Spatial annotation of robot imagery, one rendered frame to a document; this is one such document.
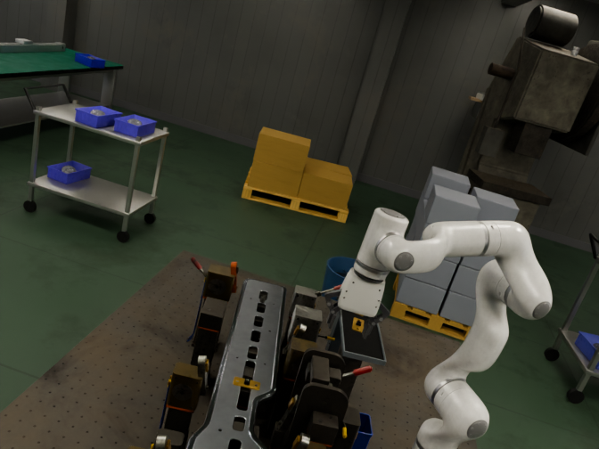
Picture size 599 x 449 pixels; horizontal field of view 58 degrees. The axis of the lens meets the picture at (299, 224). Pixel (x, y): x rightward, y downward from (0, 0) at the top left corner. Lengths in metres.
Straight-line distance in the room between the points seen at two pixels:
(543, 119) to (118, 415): 5.50
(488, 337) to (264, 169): 4.90
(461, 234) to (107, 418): 1.30
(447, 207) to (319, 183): 2.30
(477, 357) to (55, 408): 1.34
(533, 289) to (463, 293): 3.11
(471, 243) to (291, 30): 7.29
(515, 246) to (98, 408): 1.42
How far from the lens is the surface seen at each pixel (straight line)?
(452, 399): 1.67
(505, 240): 1.43
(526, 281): 1.49
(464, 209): 4.35
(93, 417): 2.01
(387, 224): 1.24
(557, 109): 6.58
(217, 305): 2.04
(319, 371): 1.56
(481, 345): 1.60
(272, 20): 8.54
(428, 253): 1.23
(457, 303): 4.62
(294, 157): 6.19
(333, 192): 6.32
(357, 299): 1.33
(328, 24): 8.38
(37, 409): 2.04
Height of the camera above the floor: 2.06
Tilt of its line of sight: 20 degrees down
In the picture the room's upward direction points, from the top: 16 degrees clockwise
